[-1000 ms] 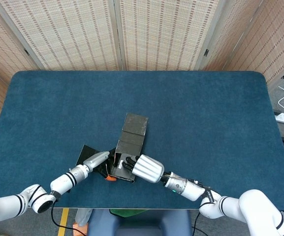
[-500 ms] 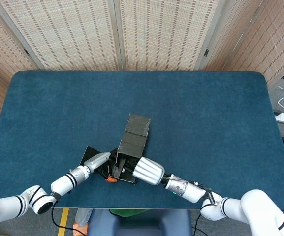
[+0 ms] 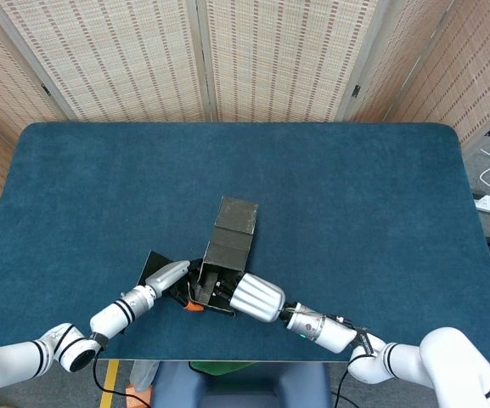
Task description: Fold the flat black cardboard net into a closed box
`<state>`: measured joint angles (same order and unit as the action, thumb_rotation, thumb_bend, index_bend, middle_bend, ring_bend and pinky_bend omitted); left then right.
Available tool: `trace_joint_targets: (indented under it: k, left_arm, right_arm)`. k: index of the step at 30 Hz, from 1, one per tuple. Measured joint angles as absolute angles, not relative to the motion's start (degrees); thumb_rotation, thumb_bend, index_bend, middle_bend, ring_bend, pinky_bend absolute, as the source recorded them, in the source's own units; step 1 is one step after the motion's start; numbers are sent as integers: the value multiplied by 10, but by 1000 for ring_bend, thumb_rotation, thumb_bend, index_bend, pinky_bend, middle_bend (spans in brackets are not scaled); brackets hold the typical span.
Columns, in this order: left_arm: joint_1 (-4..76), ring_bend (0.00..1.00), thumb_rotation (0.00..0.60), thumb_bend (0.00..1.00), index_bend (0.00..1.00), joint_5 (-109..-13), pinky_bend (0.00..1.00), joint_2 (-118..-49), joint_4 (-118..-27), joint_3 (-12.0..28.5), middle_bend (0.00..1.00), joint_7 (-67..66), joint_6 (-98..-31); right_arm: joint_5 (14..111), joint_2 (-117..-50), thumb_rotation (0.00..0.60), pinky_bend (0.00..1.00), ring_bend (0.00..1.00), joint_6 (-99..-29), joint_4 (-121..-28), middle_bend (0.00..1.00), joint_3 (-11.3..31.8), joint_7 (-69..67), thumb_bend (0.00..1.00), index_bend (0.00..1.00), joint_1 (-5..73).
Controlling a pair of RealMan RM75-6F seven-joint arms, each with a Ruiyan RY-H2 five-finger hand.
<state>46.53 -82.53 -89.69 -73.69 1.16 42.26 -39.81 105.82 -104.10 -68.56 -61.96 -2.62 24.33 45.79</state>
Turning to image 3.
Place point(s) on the green cloth item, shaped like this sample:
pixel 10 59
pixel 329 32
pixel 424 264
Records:
pixel 219 367

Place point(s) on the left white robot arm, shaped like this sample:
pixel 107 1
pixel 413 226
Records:
pixel 113 314

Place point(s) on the blue felt table mat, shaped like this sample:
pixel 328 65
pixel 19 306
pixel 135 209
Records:
pixel 355 191

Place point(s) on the orange block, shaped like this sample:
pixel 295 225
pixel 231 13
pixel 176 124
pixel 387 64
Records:
pixel 136 398

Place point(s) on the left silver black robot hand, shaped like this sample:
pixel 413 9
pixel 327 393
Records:
pixel 168 274

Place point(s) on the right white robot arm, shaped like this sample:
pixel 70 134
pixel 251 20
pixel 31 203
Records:
pixel 325 329

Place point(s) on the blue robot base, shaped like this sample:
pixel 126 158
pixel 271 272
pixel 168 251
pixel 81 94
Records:
pixel 240 387

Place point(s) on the black foldable cardboard box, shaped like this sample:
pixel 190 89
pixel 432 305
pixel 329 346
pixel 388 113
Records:
pixel 232 238

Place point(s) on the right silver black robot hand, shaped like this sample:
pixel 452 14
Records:
pixel 257 297

